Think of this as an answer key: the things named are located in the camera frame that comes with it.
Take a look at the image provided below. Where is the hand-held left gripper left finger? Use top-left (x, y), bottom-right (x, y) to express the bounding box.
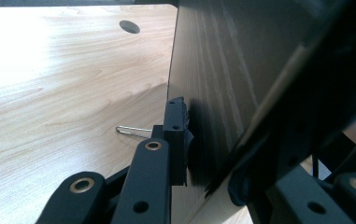
top-left (162, 96), bottom-right (195, 187)

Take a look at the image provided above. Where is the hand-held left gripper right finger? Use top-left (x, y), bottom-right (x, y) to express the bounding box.
top-left (227, 130), bottom-right (295, 207)

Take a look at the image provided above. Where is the panda picture board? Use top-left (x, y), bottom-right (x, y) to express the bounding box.
top-left (167, 0), bottom-right (356, 224)

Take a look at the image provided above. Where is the silver metal wire clip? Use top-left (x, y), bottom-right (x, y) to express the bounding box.
top-left (115, 125), bottom-right (153, 140)

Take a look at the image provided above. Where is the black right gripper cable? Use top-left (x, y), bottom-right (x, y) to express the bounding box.
top-left (311, 152), bottom-right (320, 179)

